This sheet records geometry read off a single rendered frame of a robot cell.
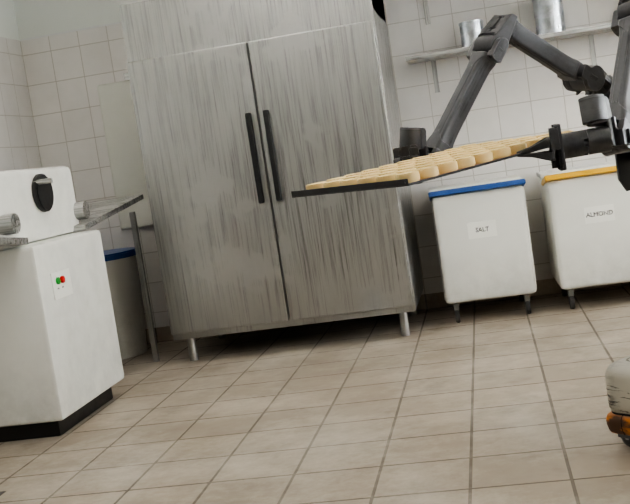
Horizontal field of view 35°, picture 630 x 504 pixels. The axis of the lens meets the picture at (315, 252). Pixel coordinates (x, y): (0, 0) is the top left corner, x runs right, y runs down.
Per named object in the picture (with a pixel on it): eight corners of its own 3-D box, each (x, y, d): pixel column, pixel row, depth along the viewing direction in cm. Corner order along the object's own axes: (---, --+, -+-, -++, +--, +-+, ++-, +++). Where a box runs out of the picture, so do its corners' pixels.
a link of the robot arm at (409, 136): (446, 171, 275) (426, 169, 282) (448, 128, 273) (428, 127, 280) (411, 171, 268) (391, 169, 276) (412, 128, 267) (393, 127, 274)
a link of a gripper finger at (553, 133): (519, 166, 224) (562, 159, 222) (514, 134, 223) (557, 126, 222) (517, 165, 230) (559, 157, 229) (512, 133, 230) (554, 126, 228)
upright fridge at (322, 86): (426, 310, 639) (380, -18, 621) (418, 339, 551) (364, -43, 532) (213, 336, 663) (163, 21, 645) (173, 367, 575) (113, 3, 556)
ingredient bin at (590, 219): (561, 313, 563) (544, 175, 556) (551, 295, 625) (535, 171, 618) (662, 301, 554) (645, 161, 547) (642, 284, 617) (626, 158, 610)
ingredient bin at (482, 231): (446, 327, 573) (427, 192, 566) (445, 308, 636) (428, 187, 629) (543, 315, 566) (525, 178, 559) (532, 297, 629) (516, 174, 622)
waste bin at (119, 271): (165, 342, 669) (149, 243, 663) (139, 360, 616) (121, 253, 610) (89, 351, 678) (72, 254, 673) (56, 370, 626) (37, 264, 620)
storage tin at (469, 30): (486, 46, 612) (483, 20, 610) (486, 44, 597) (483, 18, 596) (461, 50, 614) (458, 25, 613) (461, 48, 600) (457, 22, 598)
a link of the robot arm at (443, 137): (512, 44, 281) (486, 45, 290) (500, 32, 278) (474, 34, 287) (445, 179, 274) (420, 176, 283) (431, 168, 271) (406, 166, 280)
